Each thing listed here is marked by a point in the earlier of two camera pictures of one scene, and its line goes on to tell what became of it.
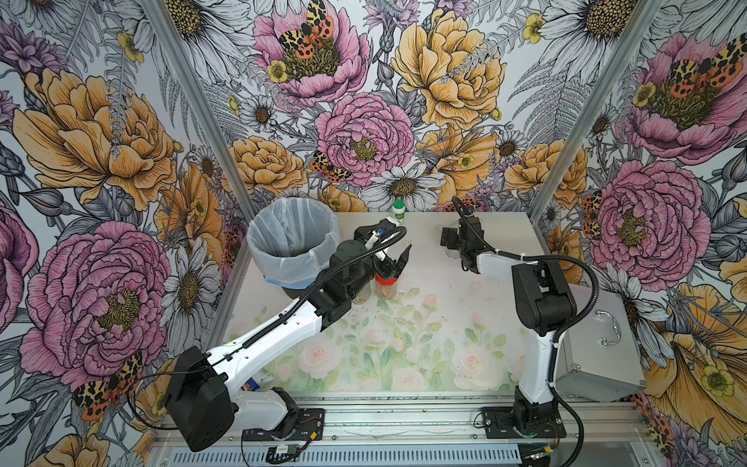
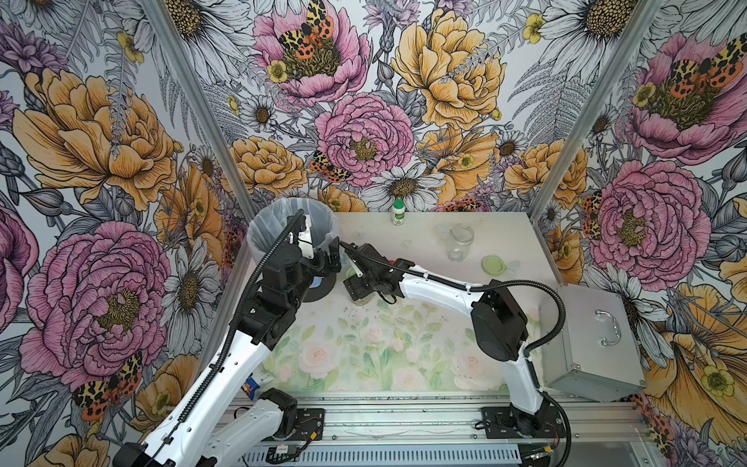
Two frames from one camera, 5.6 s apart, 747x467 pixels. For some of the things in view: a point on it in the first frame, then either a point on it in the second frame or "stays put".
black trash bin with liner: (293, 242) stays put
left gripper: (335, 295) to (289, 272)
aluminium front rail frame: (426, 433) stays put
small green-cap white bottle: (399, 211) stays put
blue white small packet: (250, 385) stays put
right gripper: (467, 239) to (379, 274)
